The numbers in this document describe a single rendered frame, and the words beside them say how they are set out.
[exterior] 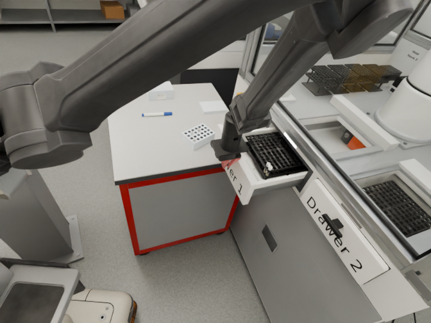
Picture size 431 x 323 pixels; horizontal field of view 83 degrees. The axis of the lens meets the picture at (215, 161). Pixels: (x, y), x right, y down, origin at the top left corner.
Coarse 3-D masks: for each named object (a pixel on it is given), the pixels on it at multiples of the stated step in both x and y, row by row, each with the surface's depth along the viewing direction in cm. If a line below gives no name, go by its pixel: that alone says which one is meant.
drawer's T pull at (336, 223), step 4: (324, 216) 68; (328, 216) 68; (328, 220) 67; (332, 220) 68; (336, 220) 68; (328, 224) 67; (332, 224) 66; (336, 224) 67; (340, 224) 67; (332, 228) 66; (336, 228) 66; (340, 228) 67; (336, 232) 65; (340, 232) 65; (340, 236) 64
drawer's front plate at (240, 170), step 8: (216, 128) 89; (216, 136) 91; (240, 160) 76; (224, 168) 88; (232, 168) 81; (240, 168) 75; (232, 176) 82; (240, 176) 76; (248, 176) 72; (232, 184) 83; (248, 184) 72; (240, 192) 78; (248, 192) 73; (248, 200) 76
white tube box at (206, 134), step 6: (198, 126) 106; (204, 126) 107; (186, 132) 102; (198, 132) 103; (204, 132) 105; (210, 132) 105; (186, 138) 101; (192, 138) 101; (198, 138) 101; (204, 138) 101; (210, 138) 105; (192, 144) 99; (198, 144) 101; (204, 144) 104
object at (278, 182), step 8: (264, 128) 96; (272, 128) 96; (280, 136) 101; (248, 168) 87; (256, 168) 88; (280, 176) 87; (288, 176) 79; (296, 176) 80; (304, 176) 82; (256, 184) 75; (264, 184) 76; (272, 184) 78; (280, 184) 80; (288, 184) 81; (296, 184) 84; (256, 192) 78; (264, 192) 80
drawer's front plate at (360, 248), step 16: (304, 192) 81; (320, 192) 74; (320, 208) 75; (336, 208) 69; (320, 224) 76; (352, 224) 65; (336, 240) 70; (352, 240) 65; (352, 256) 66; (368, 256) 61; (352, 272) 67; (368, 272) 62
